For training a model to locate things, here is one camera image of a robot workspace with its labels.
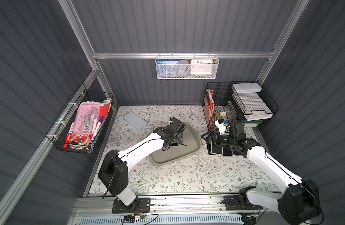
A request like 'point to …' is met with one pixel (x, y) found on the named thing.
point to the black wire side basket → (62, 130)
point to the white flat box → (247, 87)
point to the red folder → (104, 110)
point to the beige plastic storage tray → (191, 145)
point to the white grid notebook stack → (252, 105)
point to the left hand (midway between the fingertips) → (176, 136)
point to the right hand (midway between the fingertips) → (210, 136)
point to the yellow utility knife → (214, 118)
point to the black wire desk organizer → (227, 109)
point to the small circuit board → (129, 219)
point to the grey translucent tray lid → (135, 120)
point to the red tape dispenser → (81, 138)
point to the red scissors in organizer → (211, 102)
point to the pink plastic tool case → (86, 118)
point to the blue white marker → (101, 118)
